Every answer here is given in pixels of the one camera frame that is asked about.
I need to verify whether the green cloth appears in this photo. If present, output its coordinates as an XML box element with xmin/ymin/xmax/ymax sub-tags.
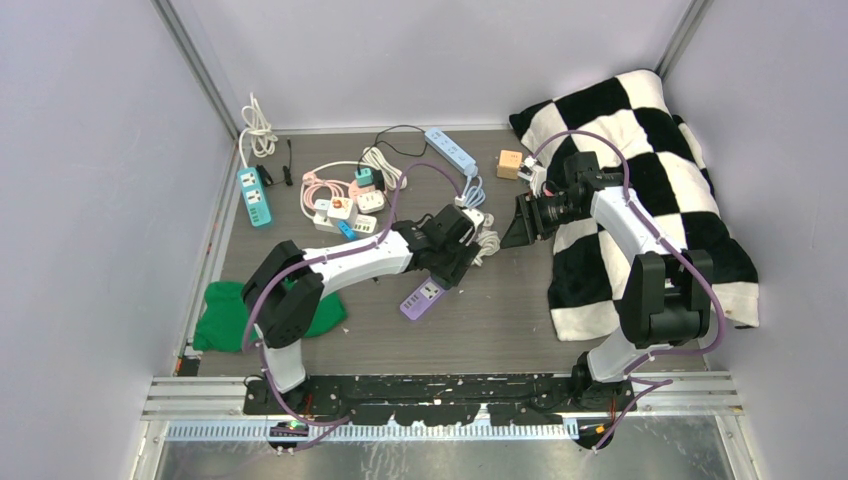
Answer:
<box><xmin>192</xmin><ymin>281</ymin><xmax>347</xmax><ymax>353</ymax></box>

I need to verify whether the white purple strip cable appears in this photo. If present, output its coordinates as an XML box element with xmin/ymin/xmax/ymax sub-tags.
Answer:
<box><xmin>471</xmin><ymin>211</ymin><xmax>503</xmax><ymax>268</ymax></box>

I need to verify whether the teal small plug adapter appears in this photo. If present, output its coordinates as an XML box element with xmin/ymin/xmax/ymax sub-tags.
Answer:
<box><xmin>355</xmin><ymin>167</ymin><xmax>374</xmax><ymax>188</ymax></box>

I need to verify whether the orange cube adapter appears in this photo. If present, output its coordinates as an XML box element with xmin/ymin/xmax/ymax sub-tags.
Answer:
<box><xmin>496</xmin><ymin>150</ymin><xmax>524</xmax><ymax>180</ymax></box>

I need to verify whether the light blue power strip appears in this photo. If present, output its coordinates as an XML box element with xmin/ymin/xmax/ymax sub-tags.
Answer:
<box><xmin>424</xmin><ymin>128</ymin><xmax>479</xmax><ymax>178</ymax></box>

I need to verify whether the white cube socket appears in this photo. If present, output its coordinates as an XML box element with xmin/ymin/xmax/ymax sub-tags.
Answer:
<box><xmin>326</xmin><ymin>196</ymin><xmax>358</xmax><ymax>224</ymax></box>

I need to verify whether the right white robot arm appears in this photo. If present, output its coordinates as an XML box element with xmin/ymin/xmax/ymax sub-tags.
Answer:
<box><xmin>501</xmin><ymin>152</ymin><xmax>716</xmax><ymax>411</ymax></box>

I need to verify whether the blue small adapter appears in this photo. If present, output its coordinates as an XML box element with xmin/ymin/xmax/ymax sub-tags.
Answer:
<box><xmin>337</xmin><ymin>221</ymin><xmax>358</xmax><ymax>241</ymax></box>

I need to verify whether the black white checkered blanket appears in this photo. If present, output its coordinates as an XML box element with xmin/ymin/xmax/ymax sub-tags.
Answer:
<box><xmin>509</xmin><ymin>69</ymin><xmax>760</xmax><ymax>341</ymax></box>

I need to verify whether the white multi-port charger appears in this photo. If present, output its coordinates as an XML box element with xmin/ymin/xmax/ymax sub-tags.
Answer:
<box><xmin>312</xmin><ymin>212</ymin><xmax>378</xmax><ymax>239</ymax></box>

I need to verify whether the white power strip cable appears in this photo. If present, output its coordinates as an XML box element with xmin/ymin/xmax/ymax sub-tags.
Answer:
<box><xmin>238</xmin><ymin>92</ymin><xmax>280</xmax><ymax>170</ymax></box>

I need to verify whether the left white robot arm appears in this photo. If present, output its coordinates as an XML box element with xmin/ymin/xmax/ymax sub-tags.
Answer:
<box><xmin>242</xmin><ymin>205</ymin><xmax>486</xmax><ymax>414</ymax></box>

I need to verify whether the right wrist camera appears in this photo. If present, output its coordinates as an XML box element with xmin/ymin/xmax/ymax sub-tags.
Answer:
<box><xmin>517</xmin><ymin>155</ymin><xmax>547</xmax><ymax>196</ymax></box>

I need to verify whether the purple socket adapter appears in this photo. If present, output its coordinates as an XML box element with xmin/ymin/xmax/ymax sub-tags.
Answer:
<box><xmin>399</xmin><ymin>277</ymin><xmax>446</xmax><ymax>321</ymax></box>

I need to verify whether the black thin cable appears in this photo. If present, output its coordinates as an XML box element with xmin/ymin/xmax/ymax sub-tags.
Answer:
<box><xmin>357</xmin><ymin>124</ymin><xmax>431</xmax><ymax>220</ymax></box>

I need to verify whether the teal power strip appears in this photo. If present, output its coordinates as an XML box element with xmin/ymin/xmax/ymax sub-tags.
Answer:
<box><xmin>237</xmin><ymin>165</ymin><xmax>272</xmax><ymax>228</ymax></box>

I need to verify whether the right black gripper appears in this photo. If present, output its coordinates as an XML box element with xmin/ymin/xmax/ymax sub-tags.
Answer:
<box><xmin>501</xmin><ymin>189</ymin><xmax>587</xmax><ymax>249</ymax></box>

